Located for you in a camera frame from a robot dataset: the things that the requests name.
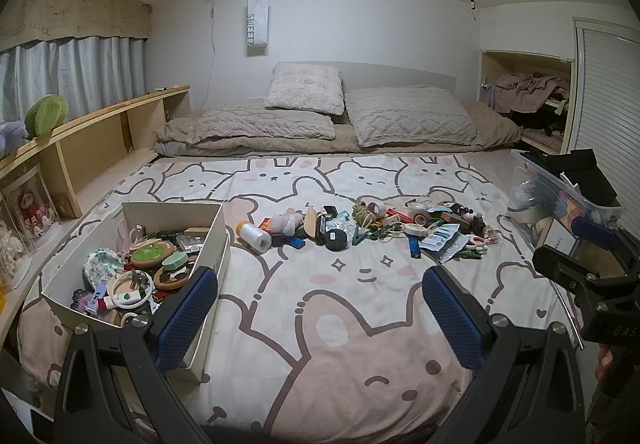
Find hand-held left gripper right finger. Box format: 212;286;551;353
421;266;586;444

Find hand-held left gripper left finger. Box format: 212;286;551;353
52;267;219;444

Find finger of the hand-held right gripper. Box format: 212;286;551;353
571;215;640;275
531;245;611;297

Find clear plastic bin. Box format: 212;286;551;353
507;150;626;252

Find blue white sachet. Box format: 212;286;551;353
419;225;468;261

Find white cardboard box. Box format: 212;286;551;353
41;201;232;384

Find person's right forearm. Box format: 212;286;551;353
585;376;640;444

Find person's right hand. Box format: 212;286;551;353
596;346;615;381

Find black case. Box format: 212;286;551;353
550;149;620;207

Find mint round tin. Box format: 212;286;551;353
161;251;190;271

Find green round coaster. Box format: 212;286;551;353
131;244;176;269

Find clear pink packet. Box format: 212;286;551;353
176;234;206;255

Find floral shower cap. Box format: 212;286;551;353
82;248;126;289

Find film roll with orange cap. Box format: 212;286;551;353
236;220;273;253

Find pink scissors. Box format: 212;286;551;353
116;219;132;255

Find bunny printed bedsheet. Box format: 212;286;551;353
17;154;581;444

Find white louvered door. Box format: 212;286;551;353
570;16;640;205

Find clear tape roll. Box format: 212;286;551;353
360;198;388;219

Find white crumpled plastic bag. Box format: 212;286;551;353
272;211;306;237

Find clear blister pack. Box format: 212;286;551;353
326;219;358;237

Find pile of clothes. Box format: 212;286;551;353
482;71;571;149

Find oval wooden board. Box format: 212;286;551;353
303;205;321;241

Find red dressed doll in case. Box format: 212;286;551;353
2;169;63;251

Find cream dressed doll in case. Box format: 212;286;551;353
0;219;33;289

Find wooden bedside shelf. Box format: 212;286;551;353
0;84;192;277

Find wide quilted beige pillow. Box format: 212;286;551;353
345;84;478;148

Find long quilted beige pillow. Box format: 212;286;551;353
186;106;337;145

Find green plush toy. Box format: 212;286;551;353
24;94;70;139

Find purple plush toy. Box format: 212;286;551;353
0;120;28;159

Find fluffy beige pillow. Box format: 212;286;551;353
263;62;346;116

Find grey curtain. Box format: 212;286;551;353
0;36;148;125

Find white hanging paper bag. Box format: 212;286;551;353
246;0;269;57

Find beige printed valance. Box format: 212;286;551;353
0;0;153;52

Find white plastic ring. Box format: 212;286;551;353
107;271;153;309

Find white wall cable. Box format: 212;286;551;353
206;0;222;110

